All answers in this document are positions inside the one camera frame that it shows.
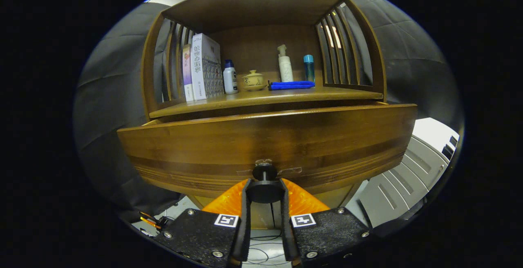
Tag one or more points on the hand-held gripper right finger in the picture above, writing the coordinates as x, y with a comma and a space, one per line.
285, 219

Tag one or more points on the brown wooden cabinet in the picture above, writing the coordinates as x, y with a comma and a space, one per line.
253, 6

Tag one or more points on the thin purple book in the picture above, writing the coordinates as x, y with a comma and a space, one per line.
187, 76

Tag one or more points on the thick white book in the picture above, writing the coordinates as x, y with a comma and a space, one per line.
204, 68

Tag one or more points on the white bottle blue cap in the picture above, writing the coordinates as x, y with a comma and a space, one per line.
230, 81

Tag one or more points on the clear blue bottle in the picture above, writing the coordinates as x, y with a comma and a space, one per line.
309, 70

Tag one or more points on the brown wooden drawer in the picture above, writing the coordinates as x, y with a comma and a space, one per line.
245, 137

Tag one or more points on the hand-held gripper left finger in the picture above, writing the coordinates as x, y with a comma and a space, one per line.
245, 219

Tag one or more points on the black drawer knob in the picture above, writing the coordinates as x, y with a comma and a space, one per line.
264, 192

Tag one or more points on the white plastic storage unit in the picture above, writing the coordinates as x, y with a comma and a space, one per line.
408, 170

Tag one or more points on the yellow lidded teacup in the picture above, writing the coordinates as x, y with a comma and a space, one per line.
253, 81

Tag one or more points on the small orange black object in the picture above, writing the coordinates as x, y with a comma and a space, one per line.
149, 221

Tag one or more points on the wooden countertop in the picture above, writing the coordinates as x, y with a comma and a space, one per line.
286, 95

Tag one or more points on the folded blue cloth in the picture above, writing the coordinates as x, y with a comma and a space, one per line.
292, 85

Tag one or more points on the white pump bottle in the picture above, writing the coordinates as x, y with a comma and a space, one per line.
285, 70

